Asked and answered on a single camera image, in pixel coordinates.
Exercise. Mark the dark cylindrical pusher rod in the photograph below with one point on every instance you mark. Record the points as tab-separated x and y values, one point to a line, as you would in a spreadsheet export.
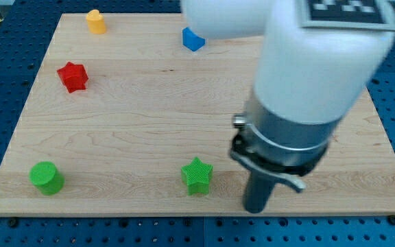
259	188

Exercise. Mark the silver tool mount with clamp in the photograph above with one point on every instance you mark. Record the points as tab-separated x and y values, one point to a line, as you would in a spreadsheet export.
287	149

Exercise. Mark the green star block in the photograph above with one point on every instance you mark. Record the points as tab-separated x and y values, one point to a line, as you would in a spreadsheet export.
197	176

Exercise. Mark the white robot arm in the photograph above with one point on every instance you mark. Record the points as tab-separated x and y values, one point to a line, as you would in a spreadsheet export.
316	58

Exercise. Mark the wooden board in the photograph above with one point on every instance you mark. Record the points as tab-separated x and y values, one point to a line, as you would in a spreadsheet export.
150	107

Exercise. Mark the red star block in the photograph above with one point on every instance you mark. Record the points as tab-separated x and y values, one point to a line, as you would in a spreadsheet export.
73	76

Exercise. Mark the black white fiducial marker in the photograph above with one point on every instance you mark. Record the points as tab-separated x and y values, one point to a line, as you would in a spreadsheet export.
347	14

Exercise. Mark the blue cube block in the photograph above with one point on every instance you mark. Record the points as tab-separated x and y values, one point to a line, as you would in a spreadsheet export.
191	41

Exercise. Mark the green cylinder block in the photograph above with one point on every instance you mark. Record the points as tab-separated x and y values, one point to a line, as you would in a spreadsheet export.
46	177

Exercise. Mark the yellow heart block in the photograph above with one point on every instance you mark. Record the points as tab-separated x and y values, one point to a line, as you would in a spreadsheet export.
95	22

